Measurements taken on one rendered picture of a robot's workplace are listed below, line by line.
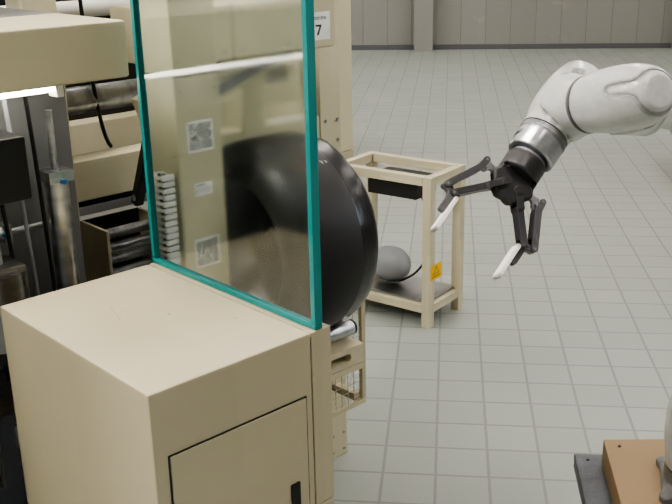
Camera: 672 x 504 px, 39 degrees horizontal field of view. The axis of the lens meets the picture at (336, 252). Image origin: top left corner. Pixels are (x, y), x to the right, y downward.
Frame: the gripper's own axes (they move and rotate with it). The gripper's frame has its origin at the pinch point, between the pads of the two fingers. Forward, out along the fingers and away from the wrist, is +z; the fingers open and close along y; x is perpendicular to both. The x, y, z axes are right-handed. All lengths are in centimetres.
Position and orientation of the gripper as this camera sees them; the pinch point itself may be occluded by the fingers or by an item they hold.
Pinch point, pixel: (468, 248)
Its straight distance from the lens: 166.2
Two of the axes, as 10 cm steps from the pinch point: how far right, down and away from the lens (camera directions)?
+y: -8.0, -6.0, -0.7
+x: 2.2, -1.8, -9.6
